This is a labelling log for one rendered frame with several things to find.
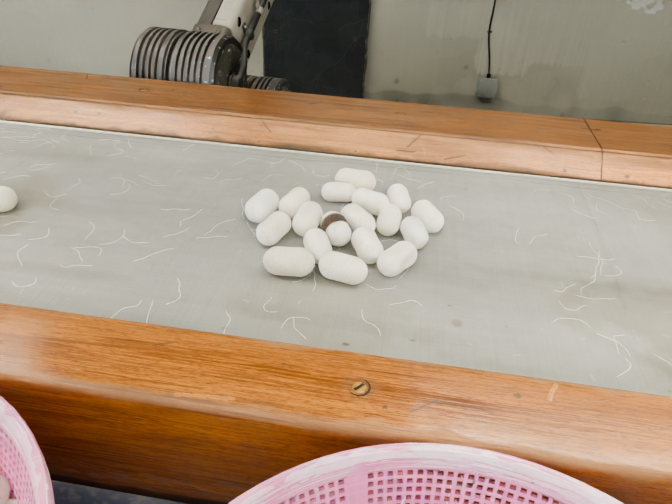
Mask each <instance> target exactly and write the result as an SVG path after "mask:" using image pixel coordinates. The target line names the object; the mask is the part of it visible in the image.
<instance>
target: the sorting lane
mask: <svg viewBox="0 0 672 504"><path fill-rule="evenodd" d="M342 168H352V169H357V170H366V171H369V172H371V173H372V174H373V175H374V177H375V179H376V185H375V188H374V189H373V190H372V191H375V192H380V193H383V194H385V195H386V196H387V191H388V189H389V187H390V186H392V185H393V184H402V185H404V186H405V187H406V188H407V190H408V193H409V196H410V199H411V207H410V209H409V210H408V211H406V212H405V213H401V214H402V217H401V221H400V225H399V229H398V231H397V232H396V233H395V234H394V235H391V236H384V235H382V234H380V233H379V232H378V230H377V227H376V226H375V230H374V232H375V233H376V235H377V238H378V239H379V241H380V242H381V244H382V246H383V251H385V250H387V249H388V248H390V247H392V246H393V245H394V244H396V243H397V242H399V241H405V240H404V238H403V235H402V233H401V230H400V226H401V223H402V221H403V220H404V219H405V218H406V217H409V216H412V215H411V209H412V207H413V205H414V204H415V203H416V202H417V201H419V200H428V201H430V202H431V203H432V204H433V205H434V206H435V207H436V208H437V209H438V210H439V211H440V212H441V213H442V215H443V217H444V225H443V227H442V229H441V230H440V231H438V232H436V233H428V236H429V238H428V242H427V244H426V245H425V246H424V247H423V248H421V249H417V259H416V261H415V263H414V264H413V265H412V266H410V267H408V268H406V269H405V270H403V271H402V272H401V273H400V274H399V275H397V276H394V277H388V276H385V275H383V274H382V273H381V272H380V271H379V269H378V267H377V262H376V263H374V264H366V263H365V264H366V266H367V269H368V273H367V276H366V278H365V279H364V281H362V282H361V283H359V284H355V285H351V284H346V283H343V282H339V281H335V280H331V279H328V278H326V277H324V276H323V275H322V274H321V272H320V270H319V264H316V263H315V265H314V268H313V270H312V271H311V272H310V273H309V274H308V275H306V276H303V277H297V276H282V275H273V274H271V273H270V272H268V271H267V270H266V269H265V267H264V265H263V257H264V254H265V253H266V252H267V251H268V250H269V249H270V248H272V247H276V246H282V247H302V248H305V247H304V244H303V238H304V237H302V236H300V235H298V234H297V233H296V232H295V231H294V229H293V227H292V221H293V218H290V219H291V228H290V230H289V231H288V232H287V233H286V234H285V235H284V236H283V237H282V238H281V239H280V240H279V241H278V242H277V243H276V244H274V245H270V246H267V245H263V244H262V243H260V242H259V240H258V239H257V236H256V229H257V227H258V225H259V224H260V223H255V222H252V221H250V220H249V219H248V218H247V216H246V214H245V205H246V203H247V202H248V200H250V199H251V198H252V197H253V196H254V195H255V194H256V193H258V192H259V191H260V190H262V189H271V190H273V191H275V192H276V193H277V195H278V197H279V202H280V200H281V199H282V198H283V197H284V196H285V195H287V194H288V193H289V192H290V191H291V190H292V189H293V188H296V187H302V188H304V189H306V190H307V191H308V192H309V194H310V197H311V200H310V201H313V202H316V203H318V204H319V205H320V206H321V208H322V210H323V215H324V214H325V213H327V212H329V211H337V212H339V213H341V210H342V209H343V207H344V206H346V205H347V204H351V203H352V201H350V202H329V201H326V200H325V199H324V198H323V197H322V194H321V190H322V187H323V186H324V185H325V184H326V183H328V182H335V175H336V173H337V172H338V171H339V170H340V169H342ZM0 186H6V187H9V188H11V189H12V190H13V191H14V192H15V193H16V195H17V199H18V200H17V204H16V206H15V207H14V208H13V209H12V210H10V211H6V212H0V303H5V304H12V305H19V306H26V307H33V308H41V309H48V310H55V311H62V312H69V313H76V314H83V315H91V316H98V317H105V318H112V319H119V320H126V321H134V322H141V323H148V324H155V325H162V326H169V327H177V328H184V329H191V330H198V331H205V332H212V333H220V334H227V335H234V336H241V337H248V338H255V339H263V340H270V341H277V342H284V343H291V344H298V345H306V346H313V347H320V348H327V349H334V350H341V351H349V352H356V353H363V354H370V355H377V356H384V357H391V358H399V359H406V360H413V361H420V362H427V363H434V364H442V365H449V366H456V367H463V368H470V369H477V370H485V371H492V372H499V373H506V374H513V375H520V376H528V377H535V378H542V379H549V380H556V381H563V382H571V383H578V384H585V385H592V386H599V387H606V388H614V389H621V390H628V391H635V392H642V393H649V394H656V395H664V396H671V397H672V189H663V188H653V187H644V186H634V185H624V184H615V183H605V182H595V181H585V180H576V179H566V178H556V177H547V176H537V175H527V174H517V173H508V172H498V171H488V170H479V169H469V168H459V167H449V166H440V165H430V164H420V163H411V162H401V161H391V160H381V159H372V158H362V157H352V156H343V155H333V154H323V153H313V152H304V151H294V150H284V149H274V148H265V147H255V146H245V145H236V144H226V143H216V142H206V141H197V140H187V139H177V138H168V137H158V136H148V135H138V134H129V133H119V132H109V131H100V130H90V129H80V128H70V127H61V126H51V125H41V124H32V123H22V122H12V121H2V120H0Z"/></svg>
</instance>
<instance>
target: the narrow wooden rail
mask: <svg viewBox="0 0 672 504"><path fill-rule="evenodd" d="M0 396H2V397H3V398H4V399H5V400H6V401H7V402H8V403H9V404H11V405H12V406H13V407H14V408H15V409H16V410H17V412H18V413H19V414H20V415H21V417H22V418H23V419H24V420H25V422H26V423H27V425H28V426H29V428H30V430H31V431H32V433H33V434H34V436H35V439H36V441H37V443H38V445H39V447H40V449H41V451H42V454H43V456H44V459H45V462H46V465H47V468H48V471H49V474H50V478H51V480H55V481H60V482H66V483H72V484H78V485H83V486H89V487H95V488H101V489H107V490H112V491H118V492H124V493H130V494H135V495H141V496H147V497H153V498H158V499H164V500H170V501H176V502H182V503H187V504H228V503H229V502H231V501H232V500H234V499H235V498H237V497H238V496H240V495H242V494H243V493H245V492H247V491H248V490H250V489H252V488H253V487H255V486H257V485H258V484H260V483H262V482H264V481H266V480H268V479H270V478H272V477H274V476H276V475H278V474H280V473H282V472H284V471H287V470H289V469H291V468H294V467H296V466H298V465H301V464H303V463H306V462H309V461H312V460H315V459H318V458H320V457H324V456H327V455H331V454H335V453H338V452H342V451H347V450H351V449H356V448H361V447H368V446H375V445H382V444H395V443H439V444H452V445H460V446H468V447H474V448H479V449H484V450H490V451H494V452H498V453H502V454H506V455H510V456H514V457H517V458H521V459H524V460H527V461H530V462H533V463H537V464H539V465H542V466H545V467H547V468H550V469H553V470H555V471H558V472H561V473H563V474H565V475H567V476H570V477H572V478H574V479H577V480H579V481H581V482H583V483H585V484H587V485H589V486H591V487H594V488H596V489H598V490H600V491H602V492H604V493H606V494H608V495H609V496H611V497H613V498H615V499H616V500H618V501H620V502H622V503H624V504H672V397H671V396H664V395H656V394H649V393H642V392H635V391H628V390H621V389H614V388H606V387H599V386H592V385H585V384H578V383H571V382H563V381H556V380H549V379H542V378H535V377H528V376H520V375H513V374H506V373H499V372H492V371H485V370H477V369H470V368H463V367H456V366H449V365H442V364H434V363H427V362H420V361H413V360H406V359H399V358H391V357H384V356H377V355H370V354H363V353H356V352H349V351H341V350H334V349H327V348H320V347H313V346H306V345H298V344H291V343H284V342H277V341H270V340H263V339H255V338H248V337H241V336H234V335H227V334H220V333H212V332H205V331H198V330H191V329H184V328H177V327H169V326H162V325H155V324H148V323H141V322H134V321H126V320H119V319H112V318H105V317H98V316H91V315H83V314H76V313H69V312H62V311H55V310H48V309H41V308H33V307H26V306H19V305H12V304H5V303H0Z"/></svg>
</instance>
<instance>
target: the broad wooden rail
mask: <svg viewBox="0 0 672 504"><path fill-rule="evenodd" d="M0 120H2V121H12V122H22V123H32V124H41V125H51V126H61V127H70V128H80V129H90V130H100V131H109V132H119V133H129V134H138V135H148V136H158V137H168V138H177V139H187V140H197V141H206V142H216V143H226V144H236V145H245V146H255V147H265V148H274V149H284V150H294V151H304V152H313V153H323V154H333V155H343V156H352V157H362V158H372V159H381V160H391V161H401V162H411V163H420V164H430V165H440V166H449V167H459V168H469V169H479V170H488V171H498V172H508V173H517V174H527V175H537V176H547V177H556V178H566V179H576V180H585V181H595V182H605V183H615V184H624V185H634V186H644V187H653V188H663V189H672V127H667V126H656V125H645V124H634V123H623V122H612V121H601V120H590V119H579V118H568V117H558V116H547V115H536V114H525V113H514V112H503V111H492V110H481V109H470V108H459V107H449V106H438V105H427V104H416V103H405V102H394V101H383V100H372V99H361V98H350V97H340V96H329V95H318V94H307V93H296V92H285V91H274V90H262V89H249V88H241V87H231V86H220V85H209V84H198V83H187V82H176V81H165V80H154V79H143V78H133V77H122V76H111V75H100V74H89V73H78V72H67V71H56V70H46V69H35V68H24V67H13V66H2V65H0Z"/></svg>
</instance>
